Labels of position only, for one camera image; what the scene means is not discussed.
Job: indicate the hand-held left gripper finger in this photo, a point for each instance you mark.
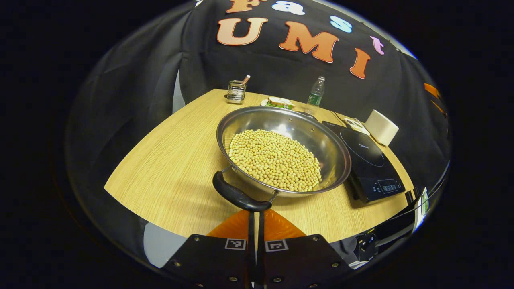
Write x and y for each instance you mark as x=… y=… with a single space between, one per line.
x=251 y=249
x=261 y=249

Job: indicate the clear water bottle green label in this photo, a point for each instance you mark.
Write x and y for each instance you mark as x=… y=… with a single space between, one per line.
x=316 y=94

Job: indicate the white toaster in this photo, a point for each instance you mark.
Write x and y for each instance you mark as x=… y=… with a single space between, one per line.
x=381 y=127

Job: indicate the sandwich with lettuce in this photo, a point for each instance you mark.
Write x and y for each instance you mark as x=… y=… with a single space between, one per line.
x=280 y=102

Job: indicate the white divided dish with grains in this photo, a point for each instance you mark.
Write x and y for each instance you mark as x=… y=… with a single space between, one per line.
x=356 y=125

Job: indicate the pile of soybeans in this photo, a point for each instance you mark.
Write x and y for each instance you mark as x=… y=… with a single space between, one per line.
x=275 y=160

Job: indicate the metal mesh holder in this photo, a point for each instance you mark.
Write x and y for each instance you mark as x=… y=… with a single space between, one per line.
x=236 y=94

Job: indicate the black induction cooktop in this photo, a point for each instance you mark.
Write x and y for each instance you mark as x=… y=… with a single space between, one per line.
x=369 y=160

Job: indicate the black backdrop cloth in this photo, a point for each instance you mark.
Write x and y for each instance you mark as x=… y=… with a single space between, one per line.
x=132 y=80

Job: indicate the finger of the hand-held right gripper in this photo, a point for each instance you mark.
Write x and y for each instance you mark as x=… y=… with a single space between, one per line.
x=439 y=109
x=431 y=90

